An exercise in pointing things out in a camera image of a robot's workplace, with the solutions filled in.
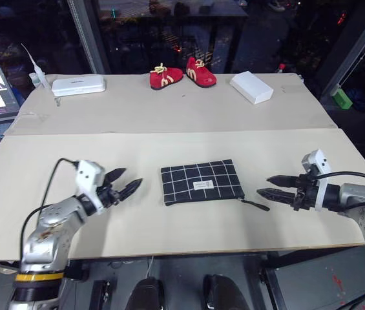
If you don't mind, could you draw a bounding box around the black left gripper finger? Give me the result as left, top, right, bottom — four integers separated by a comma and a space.
118, 178, 143, 202
103, 167, 128, 186

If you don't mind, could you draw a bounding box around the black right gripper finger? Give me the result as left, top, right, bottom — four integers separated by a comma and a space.
266, 174, 300, 188
256, 187, 298, 205

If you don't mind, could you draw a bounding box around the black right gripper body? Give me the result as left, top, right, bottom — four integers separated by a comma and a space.
292, 172, 320, 211

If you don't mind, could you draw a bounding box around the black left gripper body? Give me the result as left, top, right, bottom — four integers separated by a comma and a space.
96, 180, 125, 208

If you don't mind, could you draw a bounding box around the black grid zipper pouch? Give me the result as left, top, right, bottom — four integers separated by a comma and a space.
160, 158, 271, 212

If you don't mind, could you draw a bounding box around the white flat hard case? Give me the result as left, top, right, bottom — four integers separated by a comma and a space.
51, 74, 107, 97

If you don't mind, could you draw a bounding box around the grey panel with red marks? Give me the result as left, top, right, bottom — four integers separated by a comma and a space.
264, 247, 365, 310

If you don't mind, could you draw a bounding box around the white cardboard box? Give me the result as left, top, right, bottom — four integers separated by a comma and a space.
229, 71, 274, 105

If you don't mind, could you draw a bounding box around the green block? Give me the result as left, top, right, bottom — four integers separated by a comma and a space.
329, 87, 353, 110

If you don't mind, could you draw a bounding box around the dark rounded shape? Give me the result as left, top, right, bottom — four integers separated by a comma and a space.
202, 273, 251, 310
125, 276, 165, 310

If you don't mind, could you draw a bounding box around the red shoe with yellow laces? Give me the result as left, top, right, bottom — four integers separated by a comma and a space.
185, 56, 218, 88
149, 63, 183, 90

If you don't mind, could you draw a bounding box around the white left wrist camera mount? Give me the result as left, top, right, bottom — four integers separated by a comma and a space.
74, 160, 106, 214

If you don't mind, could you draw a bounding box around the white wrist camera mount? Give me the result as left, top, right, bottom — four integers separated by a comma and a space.
300, 149, 331, 212
74, 160, 106, 214

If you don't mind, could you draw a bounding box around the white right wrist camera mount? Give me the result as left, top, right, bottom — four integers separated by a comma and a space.
300, 149, 331, 212

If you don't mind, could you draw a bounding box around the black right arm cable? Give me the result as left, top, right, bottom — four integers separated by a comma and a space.
316, 170, 365, 192

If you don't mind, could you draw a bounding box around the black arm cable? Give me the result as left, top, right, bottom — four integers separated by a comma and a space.
316, 170, 365, 192
19, 157, 80, 259

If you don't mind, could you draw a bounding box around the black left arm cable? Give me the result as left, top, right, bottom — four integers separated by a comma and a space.
19, 157, 80, 259

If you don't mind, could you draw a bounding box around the aluminium frame post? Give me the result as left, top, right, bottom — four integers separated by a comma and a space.
319, 0, 365, 98
67, 0, 111, 75

